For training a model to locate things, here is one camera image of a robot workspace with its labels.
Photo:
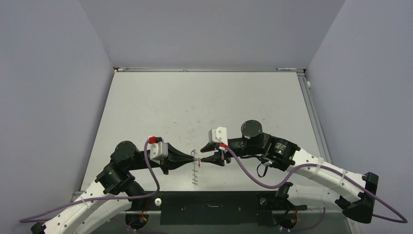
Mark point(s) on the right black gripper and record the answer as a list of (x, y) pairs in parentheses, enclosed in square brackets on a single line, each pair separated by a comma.
[(219, 157)]

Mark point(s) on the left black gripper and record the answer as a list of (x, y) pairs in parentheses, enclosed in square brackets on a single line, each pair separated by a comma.
[(178, 158)]

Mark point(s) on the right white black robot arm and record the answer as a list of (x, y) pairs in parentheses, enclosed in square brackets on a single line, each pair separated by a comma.
[(339, 189)]

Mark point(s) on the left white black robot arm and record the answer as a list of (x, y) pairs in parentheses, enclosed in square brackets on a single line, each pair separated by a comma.
[(114, 189)]

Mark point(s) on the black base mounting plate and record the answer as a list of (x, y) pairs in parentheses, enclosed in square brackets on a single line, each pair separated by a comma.
[(217, 208)]

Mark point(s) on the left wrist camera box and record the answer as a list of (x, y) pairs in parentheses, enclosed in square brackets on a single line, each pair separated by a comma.
[(158, 149)]

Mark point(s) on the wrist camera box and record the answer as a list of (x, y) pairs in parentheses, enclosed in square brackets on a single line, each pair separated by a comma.
[(158, 149), (217, 137)]

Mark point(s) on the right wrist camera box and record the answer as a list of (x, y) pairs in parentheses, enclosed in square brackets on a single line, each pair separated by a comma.
[(217, 137)]

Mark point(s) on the aluminium front frame rail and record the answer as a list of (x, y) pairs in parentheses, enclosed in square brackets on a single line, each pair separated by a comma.
[(298, 195)]

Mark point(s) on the aluminium rail back edge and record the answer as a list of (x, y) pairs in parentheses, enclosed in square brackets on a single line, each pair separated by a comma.
[(147, 69)]

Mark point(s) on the aluminium rail edge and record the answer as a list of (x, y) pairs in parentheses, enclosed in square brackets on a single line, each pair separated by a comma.
[(316, 125), (147, 69)]

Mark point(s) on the aluminium rail right edge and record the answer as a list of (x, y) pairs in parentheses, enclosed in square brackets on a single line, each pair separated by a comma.
[(316, 125)]

